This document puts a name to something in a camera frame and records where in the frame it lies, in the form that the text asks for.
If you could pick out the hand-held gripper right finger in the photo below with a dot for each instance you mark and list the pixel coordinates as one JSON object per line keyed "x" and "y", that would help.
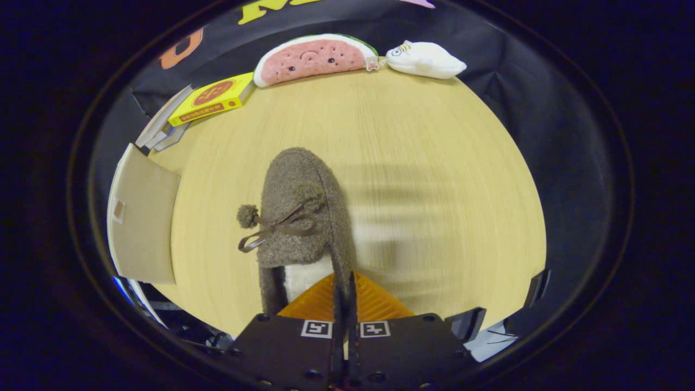
{"x": 407, "y": 347}

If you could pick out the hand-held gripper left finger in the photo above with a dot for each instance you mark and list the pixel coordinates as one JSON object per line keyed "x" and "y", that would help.
{"x": 282, "y": 347}

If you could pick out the brown fuzzy slipper shoe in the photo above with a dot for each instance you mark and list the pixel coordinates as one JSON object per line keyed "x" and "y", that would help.
{"x": 298, "y": 184}

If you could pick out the cream fabric storage box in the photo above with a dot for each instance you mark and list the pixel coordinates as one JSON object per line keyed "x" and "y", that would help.
{"x": 146, "y": 217}

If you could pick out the black table clamp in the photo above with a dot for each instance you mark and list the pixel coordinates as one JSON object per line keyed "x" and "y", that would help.
{"x": 537, "y": 288}
{"x": 466, "y": 325}

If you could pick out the white book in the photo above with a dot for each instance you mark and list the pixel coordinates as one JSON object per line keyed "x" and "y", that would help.
{"x": 171, "y": 138}

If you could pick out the yellow book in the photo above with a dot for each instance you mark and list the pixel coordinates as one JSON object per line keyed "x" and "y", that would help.
{"x": 212, "y": 100}

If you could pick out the white plush toy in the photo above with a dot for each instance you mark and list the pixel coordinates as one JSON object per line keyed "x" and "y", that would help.
{"x": 426, "y": 60}

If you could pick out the watermelon slice plush toy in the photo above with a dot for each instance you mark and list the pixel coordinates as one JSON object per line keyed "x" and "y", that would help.
{"x": 312, "y": 60}

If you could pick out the black backdrop cloth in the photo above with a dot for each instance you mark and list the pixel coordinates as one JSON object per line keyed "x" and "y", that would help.
{"x": 516, "y": 70}

